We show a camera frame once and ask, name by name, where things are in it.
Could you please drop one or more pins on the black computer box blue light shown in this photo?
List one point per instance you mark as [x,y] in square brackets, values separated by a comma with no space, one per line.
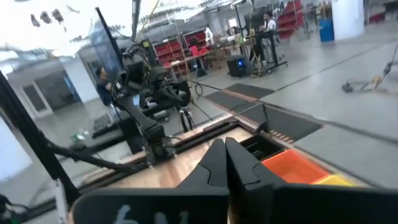
[237,65]

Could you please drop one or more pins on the black keyboard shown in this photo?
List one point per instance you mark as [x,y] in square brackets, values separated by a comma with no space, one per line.
[102,123]

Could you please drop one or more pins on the blue bin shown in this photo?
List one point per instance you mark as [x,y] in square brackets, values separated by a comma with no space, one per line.
[326,29]

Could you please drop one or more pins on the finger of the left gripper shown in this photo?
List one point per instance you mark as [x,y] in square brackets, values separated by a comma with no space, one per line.
[191,117]
[183,119]

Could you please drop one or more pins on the black standing desk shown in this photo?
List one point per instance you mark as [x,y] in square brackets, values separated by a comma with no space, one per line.
[269,46]

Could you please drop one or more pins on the red shelving unit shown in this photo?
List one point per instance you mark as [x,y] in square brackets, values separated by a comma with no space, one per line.
[169,53]
[196,39]
[290,15]

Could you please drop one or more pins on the yellow plastic basket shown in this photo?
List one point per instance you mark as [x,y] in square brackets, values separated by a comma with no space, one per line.
[334,180]

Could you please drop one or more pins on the wooden work table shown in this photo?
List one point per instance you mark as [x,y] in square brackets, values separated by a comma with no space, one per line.
[186,59]

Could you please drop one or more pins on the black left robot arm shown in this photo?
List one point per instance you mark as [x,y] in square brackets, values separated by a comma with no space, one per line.
[146,124]

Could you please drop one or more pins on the grey desk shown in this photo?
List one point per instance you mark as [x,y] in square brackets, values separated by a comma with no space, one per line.
[102,137]

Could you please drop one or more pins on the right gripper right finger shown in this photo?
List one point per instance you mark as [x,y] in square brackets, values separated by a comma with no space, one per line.
[295,205]

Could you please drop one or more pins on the black monitor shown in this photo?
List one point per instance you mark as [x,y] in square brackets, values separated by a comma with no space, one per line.
[255,18]

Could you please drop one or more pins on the person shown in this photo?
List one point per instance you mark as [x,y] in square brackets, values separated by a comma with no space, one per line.
[104,87]
[269,28]

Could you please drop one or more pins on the white pillar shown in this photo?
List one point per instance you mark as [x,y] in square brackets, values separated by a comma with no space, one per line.
[347,17]

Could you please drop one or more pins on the black plastic basket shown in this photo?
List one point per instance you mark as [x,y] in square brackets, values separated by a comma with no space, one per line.
[261,146]

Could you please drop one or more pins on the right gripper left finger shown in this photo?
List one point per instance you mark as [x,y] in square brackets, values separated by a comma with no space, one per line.
[186,205]

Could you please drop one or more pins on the black orange-striped floor mat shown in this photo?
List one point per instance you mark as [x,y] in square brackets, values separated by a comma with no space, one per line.
[286,123]

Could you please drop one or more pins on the orange plastic basket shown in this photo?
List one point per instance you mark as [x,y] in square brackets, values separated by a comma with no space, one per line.
[292,168]

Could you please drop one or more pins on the large black tilted screen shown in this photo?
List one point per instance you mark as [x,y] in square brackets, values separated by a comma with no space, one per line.
[105,46]

